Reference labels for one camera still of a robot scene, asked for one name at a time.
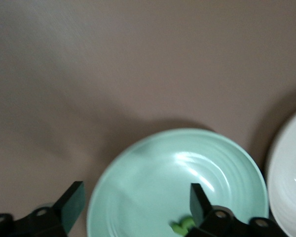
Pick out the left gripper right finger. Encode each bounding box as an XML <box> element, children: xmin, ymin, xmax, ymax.
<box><xmin>185</xmin><ymin>183</ymin><xmax>287</xmax><ymax>237</ymax></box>

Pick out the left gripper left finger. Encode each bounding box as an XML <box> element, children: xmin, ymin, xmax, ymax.
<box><xmin>0</xmin><ymin>181</ymin><xmax>85</xmax><ymax>237</ymax></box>

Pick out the green foam letter b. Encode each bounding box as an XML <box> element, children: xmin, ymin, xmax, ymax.
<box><xmin>171</xmin><ymin>215</ymin><xmax>195</xmax><ymax>235</ymax></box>

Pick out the green plate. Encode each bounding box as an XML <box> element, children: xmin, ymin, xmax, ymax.
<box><xmin>87</xmin><ymin>127</ymin><xmax>269</xmax><ymax>237</ymax></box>

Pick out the beige plate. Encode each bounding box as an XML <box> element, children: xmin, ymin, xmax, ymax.
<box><xmin>266</xmin><ymin>106</ymin><xmax>296</xmax><ymax>237</ymax></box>

